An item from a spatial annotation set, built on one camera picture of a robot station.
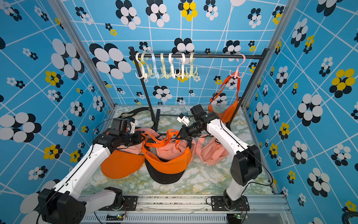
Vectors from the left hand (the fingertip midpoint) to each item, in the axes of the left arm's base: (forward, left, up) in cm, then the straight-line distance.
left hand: (147, 136), depth 79 cm
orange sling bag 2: (+21, -51, -2) cm, 55 cm away
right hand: (-2, -18, +1) cm, 19 cm away
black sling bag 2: (-18, -9, -17) cm, 27 cm away
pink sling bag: (-1, +9, -13) cm, 16 cm away
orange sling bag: (-15, -9, -15) cm, 23 cm away
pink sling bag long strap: (0, -15, -16) cm, 22 cm away
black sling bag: (+32, +28, -19) cm, 46 cm away
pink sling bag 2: (-2, -38, -15) cm, 41 cm away
